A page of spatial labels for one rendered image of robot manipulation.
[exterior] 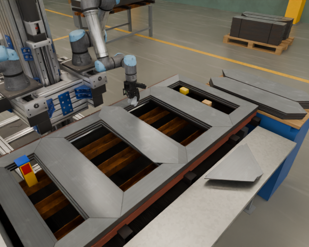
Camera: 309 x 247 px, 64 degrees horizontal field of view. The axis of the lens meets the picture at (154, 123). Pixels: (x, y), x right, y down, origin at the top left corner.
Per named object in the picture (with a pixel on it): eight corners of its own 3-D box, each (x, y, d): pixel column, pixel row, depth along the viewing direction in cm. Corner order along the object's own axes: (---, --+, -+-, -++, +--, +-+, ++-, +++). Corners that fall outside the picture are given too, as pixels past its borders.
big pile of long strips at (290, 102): (320, 104, 183) (322, 97, 180) (299, 127, 161) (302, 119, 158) (227, 72, 229) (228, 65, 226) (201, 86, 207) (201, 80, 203)
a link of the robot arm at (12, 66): (23, 73, 150) (15, 51, 142) (-2, 77, 146) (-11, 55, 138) (23, 65, 159) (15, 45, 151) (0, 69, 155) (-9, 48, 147)
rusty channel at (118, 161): (217, 105, 205) (217, 100, 202) (9, 244, 112) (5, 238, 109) (208, 101, 209) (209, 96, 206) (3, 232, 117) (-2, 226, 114)
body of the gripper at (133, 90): (123, 96, 167) (121, 80, 159) (132, 91, 171) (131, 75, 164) (130, 100, 162) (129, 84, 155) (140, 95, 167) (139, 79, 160)
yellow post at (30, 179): (39, 186, 138) (29, 161, 126) (31, 191, 135) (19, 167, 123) (36, 181, 140) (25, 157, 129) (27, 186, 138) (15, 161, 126)
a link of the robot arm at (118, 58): (107, 54, 159) (115, 59, 152) (122, 50, 164) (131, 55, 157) (109, 65, 163) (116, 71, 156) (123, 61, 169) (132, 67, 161)
